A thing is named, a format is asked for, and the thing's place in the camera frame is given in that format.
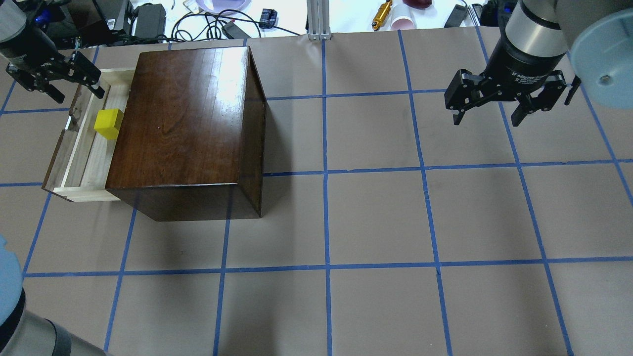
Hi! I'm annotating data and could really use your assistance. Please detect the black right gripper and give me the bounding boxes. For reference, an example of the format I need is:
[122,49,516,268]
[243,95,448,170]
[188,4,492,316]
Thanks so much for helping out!
[445,38,567,127]

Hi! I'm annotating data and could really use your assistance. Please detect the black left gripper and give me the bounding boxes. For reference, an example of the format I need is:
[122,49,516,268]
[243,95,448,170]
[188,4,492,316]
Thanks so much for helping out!
[0,25,105,104]

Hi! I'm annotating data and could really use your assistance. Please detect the yellow wooden block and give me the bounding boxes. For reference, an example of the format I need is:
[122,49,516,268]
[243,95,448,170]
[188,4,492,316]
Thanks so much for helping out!
[93,108,124,140]

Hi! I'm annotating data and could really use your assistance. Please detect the wooden drawer with white handle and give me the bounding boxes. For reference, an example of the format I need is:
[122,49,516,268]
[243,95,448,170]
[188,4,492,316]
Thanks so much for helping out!
[42,68,135,202]

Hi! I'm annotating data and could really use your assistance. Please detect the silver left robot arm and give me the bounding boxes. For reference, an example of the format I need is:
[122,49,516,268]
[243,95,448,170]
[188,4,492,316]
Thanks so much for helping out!
[1,0,108,356]

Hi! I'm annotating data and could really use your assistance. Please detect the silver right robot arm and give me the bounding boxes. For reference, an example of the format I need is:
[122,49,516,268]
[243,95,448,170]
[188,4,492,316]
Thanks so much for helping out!
[445,0,633,127]

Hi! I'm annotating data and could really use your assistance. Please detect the dark wooden drawer cabinet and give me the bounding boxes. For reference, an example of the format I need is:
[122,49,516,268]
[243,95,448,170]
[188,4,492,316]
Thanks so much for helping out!
[105,46,268,222]

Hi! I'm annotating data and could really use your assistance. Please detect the black power adapter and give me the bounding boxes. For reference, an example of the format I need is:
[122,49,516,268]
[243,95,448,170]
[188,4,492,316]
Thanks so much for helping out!
[445,4,468,28]

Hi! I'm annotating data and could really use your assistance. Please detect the black power brick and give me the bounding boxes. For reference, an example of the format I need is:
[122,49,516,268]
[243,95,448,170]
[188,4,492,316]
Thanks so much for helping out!
[133,3,167,44]

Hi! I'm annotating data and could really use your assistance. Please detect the red brown fruit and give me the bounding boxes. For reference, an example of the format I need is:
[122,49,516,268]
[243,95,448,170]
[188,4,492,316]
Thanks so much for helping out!
[403,0,433,10]

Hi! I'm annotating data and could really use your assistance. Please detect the pink white cup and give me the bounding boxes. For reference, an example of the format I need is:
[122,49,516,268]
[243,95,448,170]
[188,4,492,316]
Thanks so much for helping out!
[390,14,417,30]

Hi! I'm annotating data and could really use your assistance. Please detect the gold metal tool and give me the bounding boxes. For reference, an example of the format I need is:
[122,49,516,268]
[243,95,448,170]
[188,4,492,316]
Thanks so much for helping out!
[371,0,393,32]

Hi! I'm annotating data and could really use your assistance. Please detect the purple plate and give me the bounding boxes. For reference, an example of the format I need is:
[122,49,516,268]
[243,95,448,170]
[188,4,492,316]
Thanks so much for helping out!
[196,0,251,14]

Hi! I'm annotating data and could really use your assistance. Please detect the small black blue device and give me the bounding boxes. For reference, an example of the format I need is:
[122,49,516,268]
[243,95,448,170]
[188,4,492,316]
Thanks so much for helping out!
[258,8,278,30]

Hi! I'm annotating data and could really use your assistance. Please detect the black looped cable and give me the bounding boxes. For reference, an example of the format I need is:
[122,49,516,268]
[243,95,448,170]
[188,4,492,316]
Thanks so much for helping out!
[171,9,300,43]

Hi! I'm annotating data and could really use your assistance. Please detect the aluminium frame post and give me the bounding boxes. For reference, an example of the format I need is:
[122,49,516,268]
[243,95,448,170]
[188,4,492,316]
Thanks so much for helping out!
[307,0,332,42]

